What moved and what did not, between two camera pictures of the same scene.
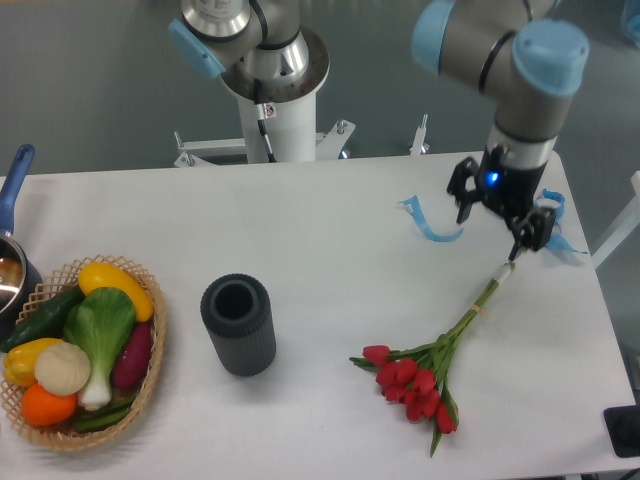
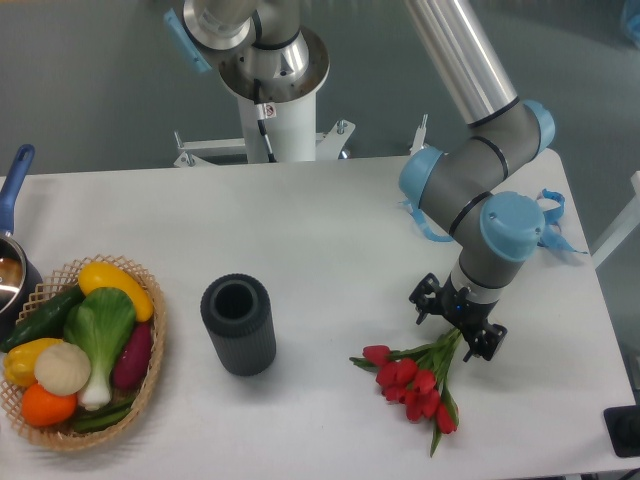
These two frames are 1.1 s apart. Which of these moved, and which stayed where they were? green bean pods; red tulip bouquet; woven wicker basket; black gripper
Moved: black gripper
Stayed: red tulip bouquet; woven wicker basket; green bean pods
